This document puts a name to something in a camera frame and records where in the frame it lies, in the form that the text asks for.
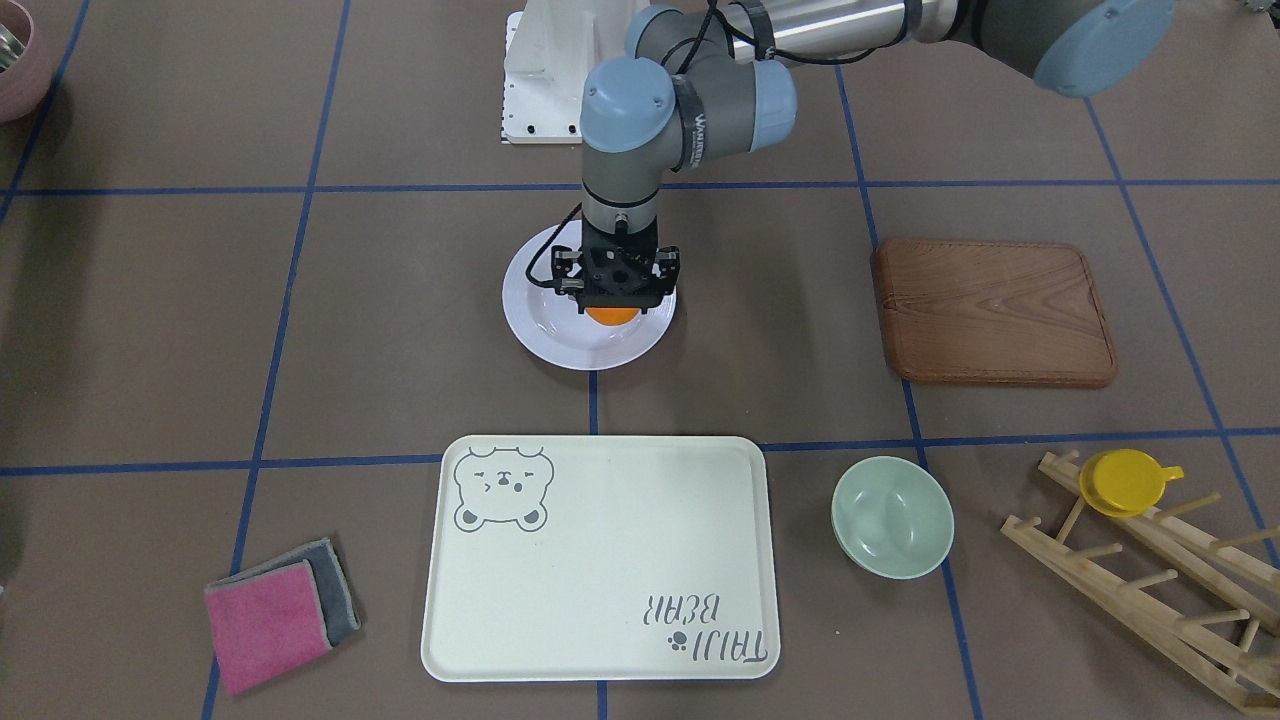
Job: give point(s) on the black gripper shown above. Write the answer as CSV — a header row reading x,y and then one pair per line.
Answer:
x,y
566,268

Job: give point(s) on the orange fruit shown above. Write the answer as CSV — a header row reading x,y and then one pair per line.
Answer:
x,y
612,316

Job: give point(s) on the white round plate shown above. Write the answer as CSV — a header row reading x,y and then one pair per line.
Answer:
x,y
550,327

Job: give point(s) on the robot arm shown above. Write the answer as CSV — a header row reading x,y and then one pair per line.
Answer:
x,y
689,89

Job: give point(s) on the cream bear tray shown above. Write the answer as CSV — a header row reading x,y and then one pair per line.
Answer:
x,y
583,558

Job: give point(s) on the wooden cutting board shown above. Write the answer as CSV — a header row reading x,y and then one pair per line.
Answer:
x,y
992,314

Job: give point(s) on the green bowl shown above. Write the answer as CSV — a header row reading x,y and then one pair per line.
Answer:
x,y
892,518

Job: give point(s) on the grey cloth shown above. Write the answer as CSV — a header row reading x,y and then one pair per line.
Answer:
x,y
335,600

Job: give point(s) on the pink cloth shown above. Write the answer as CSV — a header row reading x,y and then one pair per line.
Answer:
x,y
267,625

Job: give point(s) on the yellow mug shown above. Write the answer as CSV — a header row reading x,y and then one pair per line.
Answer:
x,y
1125,482

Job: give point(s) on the metal scoop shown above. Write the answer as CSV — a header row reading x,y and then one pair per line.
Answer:
x,y
11,50

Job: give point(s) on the wooden dish rack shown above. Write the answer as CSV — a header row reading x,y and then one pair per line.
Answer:
x,y
1211,608

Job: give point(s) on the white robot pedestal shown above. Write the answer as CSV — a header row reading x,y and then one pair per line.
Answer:
x,y
573,75

